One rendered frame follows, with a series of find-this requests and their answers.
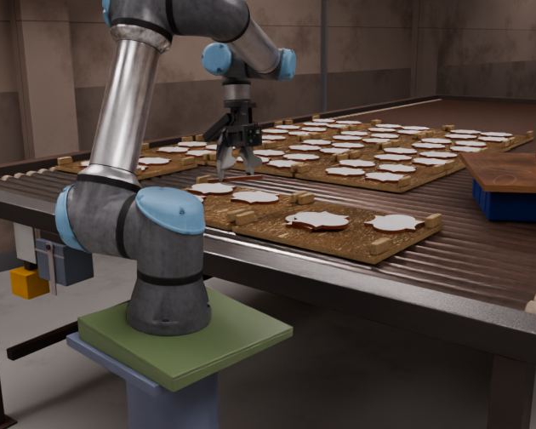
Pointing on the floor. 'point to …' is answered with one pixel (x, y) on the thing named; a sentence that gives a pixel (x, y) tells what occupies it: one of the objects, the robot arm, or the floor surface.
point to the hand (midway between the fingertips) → (235, 178)
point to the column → (159, 396)
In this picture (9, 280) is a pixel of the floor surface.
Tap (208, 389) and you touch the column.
